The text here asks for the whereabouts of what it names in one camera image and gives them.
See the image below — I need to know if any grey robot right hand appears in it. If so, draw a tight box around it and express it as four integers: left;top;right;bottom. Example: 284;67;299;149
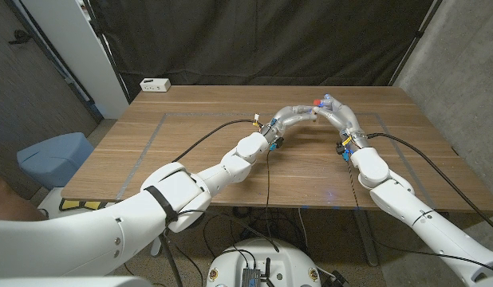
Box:
313;93;371;151

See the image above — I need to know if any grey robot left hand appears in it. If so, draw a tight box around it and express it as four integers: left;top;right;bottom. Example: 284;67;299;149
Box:
261;104;319;144

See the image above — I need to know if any black backdrop curtain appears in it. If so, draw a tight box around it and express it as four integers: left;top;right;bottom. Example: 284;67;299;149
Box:
89;0;445;100

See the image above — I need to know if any black backdrop stand pole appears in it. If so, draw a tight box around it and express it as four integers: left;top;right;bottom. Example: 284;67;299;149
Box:
388;0;445;86
81;0;132;104

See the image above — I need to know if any grey table leg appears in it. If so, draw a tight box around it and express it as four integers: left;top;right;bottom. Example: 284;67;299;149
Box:
150;237;164;258
352;210;380;267

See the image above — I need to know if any white power strip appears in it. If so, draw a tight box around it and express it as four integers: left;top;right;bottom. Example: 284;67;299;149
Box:
139;77;172;93

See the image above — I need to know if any round black floor fan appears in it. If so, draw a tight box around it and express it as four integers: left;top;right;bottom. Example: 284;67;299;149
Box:
188;206;206;230

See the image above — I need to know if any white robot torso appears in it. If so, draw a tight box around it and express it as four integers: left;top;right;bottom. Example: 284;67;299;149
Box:
206;238;322;287

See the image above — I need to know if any black antenna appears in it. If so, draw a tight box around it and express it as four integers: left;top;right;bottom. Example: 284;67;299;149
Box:
260;258;274;287

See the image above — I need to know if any grey electronics box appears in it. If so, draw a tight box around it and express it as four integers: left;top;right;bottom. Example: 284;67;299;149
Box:
241;267;262;287

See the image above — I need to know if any yellow and black floor item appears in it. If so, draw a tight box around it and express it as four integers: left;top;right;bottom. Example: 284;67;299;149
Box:
58;198;108;212

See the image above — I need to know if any blue-grey stool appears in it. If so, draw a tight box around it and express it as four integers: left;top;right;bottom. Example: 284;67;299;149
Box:
17;132;95;191

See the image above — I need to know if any person's bare leg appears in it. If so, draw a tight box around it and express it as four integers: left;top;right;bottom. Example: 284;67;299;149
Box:
0;171;46;222

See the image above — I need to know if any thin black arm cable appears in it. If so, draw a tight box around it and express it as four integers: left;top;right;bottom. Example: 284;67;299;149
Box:
176;147;280;253
347;159;493;276

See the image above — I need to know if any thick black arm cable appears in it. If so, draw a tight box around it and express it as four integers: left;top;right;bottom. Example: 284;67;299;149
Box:
366;132;493;236
158;118;260;287

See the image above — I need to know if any white floor cable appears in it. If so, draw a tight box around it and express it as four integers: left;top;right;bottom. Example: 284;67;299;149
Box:
297;207;310;250

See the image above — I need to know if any black floor cable loop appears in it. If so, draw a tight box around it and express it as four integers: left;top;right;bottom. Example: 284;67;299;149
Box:
202;206;307;260

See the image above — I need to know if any black door handle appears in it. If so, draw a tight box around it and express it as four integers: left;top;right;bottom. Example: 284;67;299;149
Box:
7;29;31;45

